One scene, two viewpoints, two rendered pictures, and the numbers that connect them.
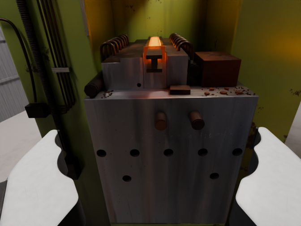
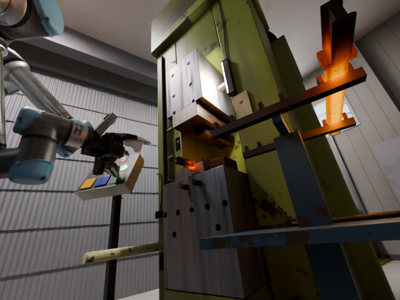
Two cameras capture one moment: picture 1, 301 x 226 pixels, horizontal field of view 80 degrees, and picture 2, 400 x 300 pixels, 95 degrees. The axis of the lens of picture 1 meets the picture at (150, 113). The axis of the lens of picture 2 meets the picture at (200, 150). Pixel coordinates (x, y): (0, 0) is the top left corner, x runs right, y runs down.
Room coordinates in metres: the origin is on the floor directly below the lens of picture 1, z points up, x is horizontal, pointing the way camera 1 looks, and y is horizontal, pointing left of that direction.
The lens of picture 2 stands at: (-0.29, -0.56, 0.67)
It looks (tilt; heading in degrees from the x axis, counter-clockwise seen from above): 24 degrees up; 34
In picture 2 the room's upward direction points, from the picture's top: 6 degrees counter-clockwise
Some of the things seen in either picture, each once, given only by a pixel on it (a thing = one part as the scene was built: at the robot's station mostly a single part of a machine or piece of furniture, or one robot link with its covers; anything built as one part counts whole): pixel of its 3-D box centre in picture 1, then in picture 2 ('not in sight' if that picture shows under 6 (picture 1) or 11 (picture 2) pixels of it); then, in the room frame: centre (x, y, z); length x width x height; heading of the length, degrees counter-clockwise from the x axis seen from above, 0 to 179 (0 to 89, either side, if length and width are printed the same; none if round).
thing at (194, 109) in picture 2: not in sight; (205, 127); (0.63, 0.00, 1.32); 0.42 x 0.20 x 0.10; 178
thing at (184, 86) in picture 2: not in sight; (206, 95); (0.63, -0.04, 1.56); 0.42 x 0.39 x 0.40; 178
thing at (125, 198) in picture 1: (163, 121); (227, 225); (0.64, -0.05, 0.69); 0.56 x 0.38 x 0.45; 178
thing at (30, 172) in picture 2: not in sight; (28, 161); (-0.19, 0.02, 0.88); 0.11 x 0.08 x 0.11; 124
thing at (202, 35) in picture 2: not in sight; (210, 59); (0.78, -0.05, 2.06); 0.44 x 0.41 x 0.47; 178
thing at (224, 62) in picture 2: not in sight; (222, 40); (0.53, -0.28, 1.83); 0.07 x 0.04 x 0.90; 88
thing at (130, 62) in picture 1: (148, 55); (212, 178); (0.63, 0.00, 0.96); 0.42 x 0.20 x 0.09; 178
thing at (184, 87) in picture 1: (179, 89); not in sight; (0.39, -0.07, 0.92); 0.04 x 0.03 x 0.01; 84
